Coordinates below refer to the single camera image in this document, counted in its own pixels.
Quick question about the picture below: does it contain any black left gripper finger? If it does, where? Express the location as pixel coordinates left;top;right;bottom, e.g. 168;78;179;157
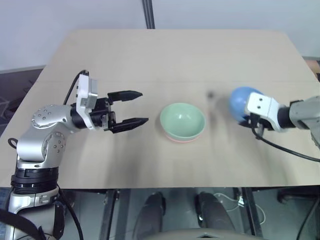
107;90;144;104
109;117;150;135

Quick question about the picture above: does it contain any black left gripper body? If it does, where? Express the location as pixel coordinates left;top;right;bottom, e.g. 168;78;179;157
89;96;118;133

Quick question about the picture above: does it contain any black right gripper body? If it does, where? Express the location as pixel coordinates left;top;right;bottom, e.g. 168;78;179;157
248;112;267;137

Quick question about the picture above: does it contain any blue bowl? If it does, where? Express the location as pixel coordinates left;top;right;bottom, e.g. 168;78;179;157
229;86;265;123

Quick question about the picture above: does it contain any green bowl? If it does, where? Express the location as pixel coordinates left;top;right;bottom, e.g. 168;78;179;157
159;102;207;141

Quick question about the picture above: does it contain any pink plate under bowl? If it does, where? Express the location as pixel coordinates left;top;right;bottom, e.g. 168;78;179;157
163;129;204;144

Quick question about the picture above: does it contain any black ribbed pole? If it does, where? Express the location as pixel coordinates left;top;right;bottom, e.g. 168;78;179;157
142;0;156;29

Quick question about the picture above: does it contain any dark rounded leg shape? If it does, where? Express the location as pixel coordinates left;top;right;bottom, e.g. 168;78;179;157
194;191;236;240

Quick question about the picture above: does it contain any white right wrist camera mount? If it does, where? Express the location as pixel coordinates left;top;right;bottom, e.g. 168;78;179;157
244;91;288;133

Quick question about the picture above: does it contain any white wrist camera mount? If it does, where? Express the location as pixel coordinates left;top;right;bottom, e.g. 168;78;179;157
244;91;288;133
74;74;100;132

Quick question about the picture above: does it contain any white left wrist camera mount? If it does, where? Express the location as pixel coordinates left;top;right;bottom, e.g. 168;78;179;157
74;74;100;132

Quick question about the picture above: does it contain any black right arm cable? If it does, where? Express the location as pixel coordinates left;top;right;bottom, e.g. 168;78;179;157
251;124;320;162

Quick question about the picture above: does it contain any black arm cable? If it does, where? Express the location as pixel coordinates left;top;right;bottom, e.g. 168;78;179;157
251;124;320;162
62;69;90;106

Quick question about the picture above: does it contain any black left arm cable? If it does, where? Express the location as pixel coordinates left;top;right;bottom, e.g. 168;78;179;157
62;69;90;106

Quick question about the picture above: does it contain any thin white floor cable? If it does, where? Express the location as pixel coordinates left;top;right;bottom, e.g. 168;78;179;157
214;192;266;233

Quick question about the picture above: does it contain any black table leg frame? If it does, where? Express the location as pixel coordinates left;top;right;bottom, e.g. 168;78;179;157
98;189;132;240
233;186;264;238

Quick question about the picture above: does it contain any black body cable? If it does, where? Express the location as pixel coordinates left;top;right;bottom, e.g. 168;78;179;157
56;184;85;240

